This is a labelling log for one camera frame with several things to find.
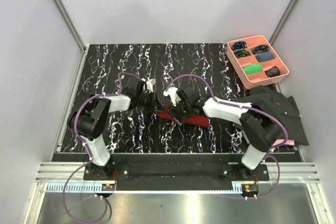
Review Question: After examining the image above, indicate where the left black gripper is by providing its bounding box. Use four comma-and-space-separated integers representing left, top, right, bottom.
137, 90, 165, 113

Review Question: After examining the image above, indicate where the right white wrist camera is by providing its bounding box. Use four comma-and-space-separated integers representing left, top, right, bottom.
163, 87, 181, 106

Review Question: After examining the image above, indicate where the pink folded garment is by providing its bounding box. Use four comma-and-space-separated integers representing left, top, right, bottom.
273, 139, 295, 146

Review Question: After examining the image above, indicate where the black blue rolled sock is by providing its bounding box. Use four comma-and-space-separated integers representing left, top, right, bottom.
232, 41, 247, 51

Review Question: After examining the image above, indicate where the dark patterned rolled sock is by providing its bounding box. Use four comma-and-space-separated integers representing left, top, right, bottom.
265, 66, 281, 78

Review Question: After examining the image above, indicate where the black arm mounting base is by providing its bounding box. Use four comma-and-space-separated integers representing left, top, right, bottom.
83, 153, 269, 182

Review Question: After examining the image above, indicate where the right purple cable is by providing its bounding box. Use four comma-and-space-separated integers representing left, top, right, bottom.
166, 74, 289, 200

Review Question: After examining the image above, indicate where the dark striped folded shirt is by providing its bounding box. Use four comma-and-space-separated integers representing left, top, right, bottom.
235, 86, 309, 145

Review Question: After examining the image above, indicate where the black marble pattern mat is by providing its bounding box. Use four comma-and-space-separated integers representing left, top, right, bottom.
74, 43, 248, 153

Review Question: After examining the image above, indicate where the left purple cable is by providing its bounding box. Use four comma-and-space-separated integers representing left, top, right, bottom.
62, 72, 112, 223

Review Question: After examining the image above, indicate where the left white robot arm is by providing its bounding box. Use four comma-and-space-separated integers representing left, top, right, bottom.
67, 79, 162, 180

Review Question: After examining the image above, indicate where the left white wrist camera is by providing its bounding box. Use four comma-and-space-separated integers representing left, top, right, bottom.
142, 78, 156, 93

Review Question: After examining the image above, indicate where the navy patterned rolled sock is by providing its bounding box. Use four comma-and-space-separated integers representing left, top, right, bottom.
252, 44, 269, 55

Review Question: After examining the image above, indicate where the pink divided organizer tray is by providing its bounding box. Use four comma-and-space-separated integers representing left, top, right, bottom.
226, 35, 289, 89

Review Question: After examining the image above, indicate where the red cloth napkin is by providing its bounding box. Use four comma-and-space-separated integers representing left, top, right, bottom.
156, 105, 210, 128

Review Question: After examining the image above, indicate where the black green rolled sock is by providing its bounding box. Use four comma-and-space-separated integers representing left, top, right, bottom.
234, 49, 250, 58

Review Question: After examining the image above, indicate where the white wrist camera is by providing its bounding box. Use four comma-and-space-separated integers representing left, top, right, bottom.
163, 87, 181, 106
142, 78, 156, 93

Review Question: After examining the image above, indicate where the purple cable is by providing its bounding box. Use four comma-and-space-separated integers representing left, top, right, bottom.
62, 72, 112, 223
166, 74, 289, 200

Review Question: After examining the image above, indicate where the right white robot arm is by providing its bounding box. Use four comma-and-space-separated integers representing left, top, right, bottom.
163, 87, 288, 180

